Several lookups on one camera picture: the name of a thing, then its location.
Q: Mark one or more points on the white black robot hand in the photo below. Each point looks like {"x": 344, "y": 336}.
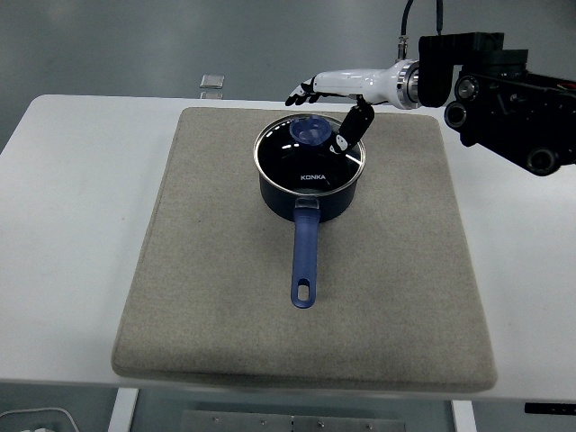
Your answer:
{"x": 360, "y": 81}

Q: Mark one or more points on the glass pot lid blue knob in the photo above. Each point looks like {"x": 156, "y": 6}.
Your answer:
{"x": 306, "y": 168}

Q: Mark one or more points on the square metal floor plate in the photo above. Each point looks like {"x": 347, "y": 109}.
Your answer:
{"x": 212, "y": 81}
{"x": 211, "y": 95}

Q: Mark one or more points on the dark blue saucepan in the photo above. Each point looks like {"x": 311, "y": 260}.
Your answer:
{"x": 306, "y": 252}

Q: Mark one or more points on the beige fabric mat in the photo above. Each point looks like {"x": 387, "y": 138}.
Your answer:
{"x": 225, "y": 292}

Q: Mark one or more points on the grey metal plate with screws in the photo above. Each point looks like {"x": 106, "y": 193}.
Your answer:
{"x": 292, "y": 423}

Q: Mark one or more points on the white table leg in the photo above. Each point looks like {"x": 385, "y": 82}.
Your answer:
{"x": 123, "y": 411}
{"x": 463, "y": 418}

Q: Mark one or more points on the black flat bar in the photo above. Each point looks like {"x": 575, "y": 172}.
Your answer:
{"x": 551, "y": 407}

